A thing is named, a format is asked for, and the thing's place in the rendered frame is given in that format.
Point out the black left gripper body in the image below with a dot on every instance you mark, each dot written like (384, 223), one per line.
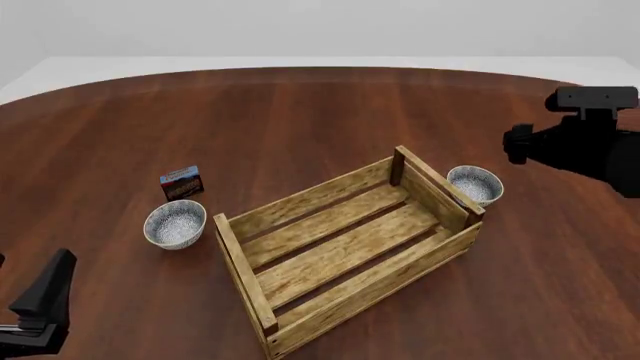
(35, 339)

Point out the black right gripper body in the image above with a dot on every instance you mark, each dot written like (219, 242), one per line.
(518, 144)

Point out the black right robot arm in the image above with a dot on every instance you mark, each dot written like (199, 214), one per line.
(595, 157)

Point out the patterned blue-white bowl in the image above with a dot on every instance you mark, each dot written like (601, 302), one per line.
(475, 185)
(175, 225)

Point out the wooden slat tray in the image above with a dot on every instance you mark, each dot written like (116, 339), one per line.
(345, 255)

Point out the flat plate on black stalk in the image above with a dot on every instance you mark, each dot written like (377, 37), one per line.
(592, 98)

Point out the small printed food box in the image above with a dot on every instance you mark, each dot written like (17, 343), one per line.
(182, 184)

